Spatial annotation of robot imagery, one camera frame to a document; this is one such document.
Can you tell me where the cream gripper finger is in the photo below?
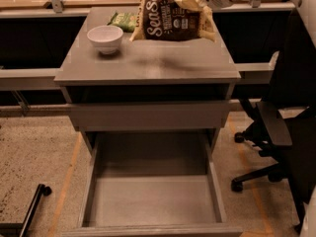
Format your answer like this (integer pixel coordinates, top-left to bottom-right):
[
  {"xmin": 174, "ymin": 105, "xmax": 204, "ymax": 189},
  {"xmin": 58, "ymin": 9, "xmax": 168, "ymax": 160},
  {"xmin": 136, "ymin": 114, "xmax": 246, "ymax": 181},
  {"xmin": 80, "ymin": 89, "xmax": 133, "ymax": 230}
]
[{"xmin": 175, "ymin": 0, "xmax": 206, "ymax": 12}]

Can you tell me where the brown sea salt chip bag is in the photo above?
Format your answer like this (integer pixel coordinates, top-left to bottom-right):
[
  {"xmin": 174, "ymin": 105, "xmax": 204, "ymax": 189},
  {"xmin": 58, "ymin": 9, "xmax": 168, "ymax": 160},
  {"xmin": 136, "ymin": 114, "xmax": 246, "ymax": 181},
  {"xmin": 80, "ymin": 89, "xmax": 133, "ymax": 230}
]
[{"xmin": 130, "ymin": 0, "xmax": 215, "ymax": 41}]

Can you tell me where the green chip bag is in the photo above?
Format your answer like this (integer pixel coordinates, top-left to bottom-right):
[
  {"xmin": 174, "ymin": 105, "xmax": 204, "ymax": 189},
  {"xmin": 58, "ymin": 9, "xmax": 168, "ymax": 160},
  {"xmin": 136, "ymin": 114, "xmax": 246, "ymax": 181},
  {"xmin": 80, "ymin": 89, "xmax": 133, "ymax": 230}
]
[{"xmin": 109, "ymin": 12, "xmax": 136, "ymax": 33}]

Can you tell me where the closed grey top drawer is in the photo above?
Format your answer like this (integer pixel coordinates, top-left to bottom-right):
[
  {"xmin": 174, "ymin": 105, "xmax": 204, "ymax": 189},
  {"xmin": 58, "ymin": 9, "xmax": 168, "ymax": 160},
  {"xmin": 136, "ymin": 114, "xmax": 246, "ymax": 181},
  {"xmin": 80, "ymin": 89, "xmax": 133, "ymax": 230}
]
[{"xmin": 70, "ymin": 101, "xmax": 229, "ymax": 131}]

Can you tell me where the open grey middle drawer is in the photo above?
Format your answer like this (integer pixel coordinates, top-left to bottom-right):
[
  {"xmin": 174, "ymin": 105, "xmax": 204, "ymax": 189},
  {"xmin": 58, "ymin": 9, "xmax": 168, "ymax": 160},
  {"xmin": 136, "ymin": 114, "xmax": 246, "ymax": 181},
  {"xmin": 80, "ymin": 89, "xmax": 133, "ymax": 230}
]
[{"xmin": 62, "ymin": 131, "xmax": 242, "ymax": 237}]

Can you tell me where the white ceramic bowl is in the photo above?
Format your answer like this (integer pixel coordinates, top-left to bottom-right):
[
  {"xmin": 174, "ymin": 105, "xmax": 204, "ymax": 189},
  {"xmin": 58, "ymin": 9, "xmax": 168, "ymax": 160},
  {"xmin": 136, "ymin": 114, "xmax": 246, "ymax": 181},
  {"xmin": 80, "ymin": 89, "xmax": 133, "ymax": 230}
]
[{"xmin": 87, "ymin": 26, "xmax": 123, "ymax": 54}]

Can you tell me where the black office chair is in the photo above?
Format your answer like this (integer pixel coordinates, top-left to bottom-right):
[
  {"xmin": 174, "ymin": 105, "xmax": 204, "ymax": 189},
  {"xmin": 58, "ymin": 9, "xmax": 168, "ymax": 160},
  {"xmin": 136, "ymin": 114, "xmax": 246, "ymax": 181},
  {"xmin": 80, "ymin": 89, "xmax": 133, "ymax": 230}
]
[{"xmin": 231, "ymin": 9, "xmax": 316, "ymax": 219}]

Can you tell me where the black chair leg with caster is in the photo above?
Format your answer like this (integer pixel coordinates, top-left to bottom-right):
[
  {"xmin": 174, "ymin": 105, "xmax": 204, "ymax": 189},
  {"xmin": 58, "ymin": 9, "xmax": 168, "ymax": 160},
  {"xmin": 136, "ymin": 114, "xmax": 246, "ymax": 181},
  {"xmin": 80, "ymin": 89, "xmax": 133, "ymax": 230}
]
[{"xmin": 0, "ymin": 184, "xmax": 52, "ymax": 237}]

